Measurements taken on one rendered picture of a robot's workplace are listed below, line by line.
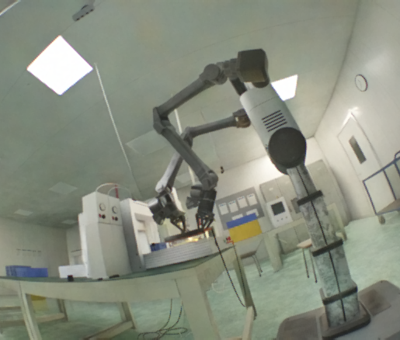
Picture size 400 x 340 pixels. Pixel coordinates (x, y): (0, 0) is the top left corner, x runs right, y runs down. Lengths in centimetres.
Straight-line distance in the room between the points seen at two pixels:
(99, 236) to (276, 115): 101
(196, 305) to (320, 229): 51
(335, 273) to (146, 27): 233
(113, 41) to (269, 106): 178
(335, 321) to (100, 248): 110
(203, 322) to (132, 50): 229
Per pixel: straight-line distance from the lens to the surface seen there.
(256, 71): 78
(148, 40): 223
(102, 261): 105
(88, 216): 113
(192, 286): 64
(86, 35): 221
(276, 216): 378
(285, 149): 76
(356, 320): 89
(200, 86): 89
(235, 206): 544
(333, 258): 79
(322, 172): 546
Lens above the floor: 80
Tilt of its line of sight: 23 degrees up
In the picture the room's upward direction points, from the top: 17 degrees counter-clockwise
